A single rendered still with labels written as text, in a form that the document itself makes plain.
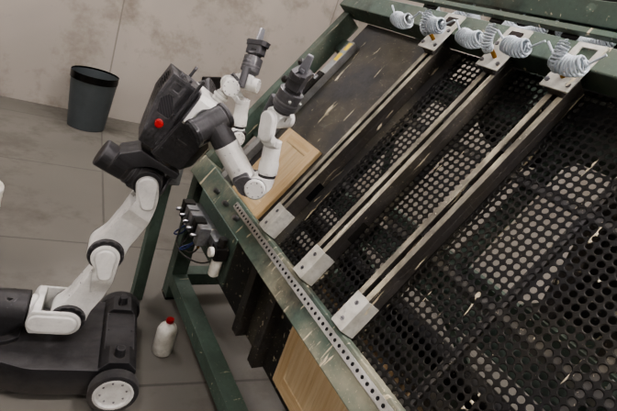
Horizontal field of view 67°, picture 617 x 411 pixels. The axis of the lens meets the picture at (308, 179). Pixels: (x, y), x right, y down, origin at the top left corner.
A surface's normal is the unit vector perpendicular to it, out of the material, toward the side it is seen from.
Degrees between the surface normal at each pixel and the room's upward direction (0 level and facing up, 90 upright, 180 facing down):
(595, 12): 90
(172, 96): 90
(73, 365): 0
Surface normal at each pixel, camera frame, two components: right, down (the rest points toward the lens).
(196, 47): 0.37, 0.41
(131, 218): -0.04, 0.65
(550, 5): -0.83, -0.11
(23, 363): 0.32, -0.90
